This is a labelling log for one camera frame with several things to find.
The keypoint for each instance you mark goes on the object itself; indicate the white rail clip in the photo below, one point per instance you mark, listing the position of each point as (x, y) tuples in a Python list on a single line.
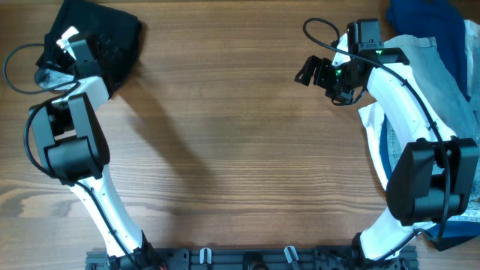
[(205, 256), (292, 257)]

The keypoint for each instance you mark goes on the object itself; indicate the right white rail clip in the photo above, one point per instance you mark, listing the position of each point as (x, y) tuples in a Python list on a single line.
[(292, 257)]

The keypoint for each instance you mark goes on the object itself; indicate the left white rail clip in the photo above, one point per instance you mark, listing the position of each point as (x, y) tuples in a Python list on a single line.
[(205, 256)]

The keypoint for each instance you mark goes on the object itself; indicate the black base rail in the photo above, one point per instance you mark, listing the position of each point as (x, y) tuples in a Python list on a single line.
[(318, 258)]

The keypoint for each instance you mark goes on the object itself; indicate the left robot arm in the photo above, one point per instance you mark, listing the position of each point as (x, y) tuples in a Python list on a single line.
[(72, 148)]

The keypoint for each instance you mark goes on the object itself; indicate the light blue denim jeans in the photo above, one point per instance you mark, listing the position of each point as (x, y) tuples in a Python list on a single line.
[(443, 94)]

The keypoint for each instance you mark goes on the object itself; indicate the black shorts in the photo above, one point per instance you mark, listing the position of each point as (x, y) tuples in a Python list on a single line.
[(107, 46)]

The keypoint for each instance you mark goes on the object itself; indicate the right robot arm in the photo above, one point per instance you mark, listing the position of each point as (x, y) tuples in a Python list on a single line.
[(432, 181)]

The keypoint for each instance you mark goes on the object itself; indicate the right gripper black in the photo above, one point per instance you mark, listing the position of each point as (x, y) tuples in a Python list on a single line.
[(320, 73)]

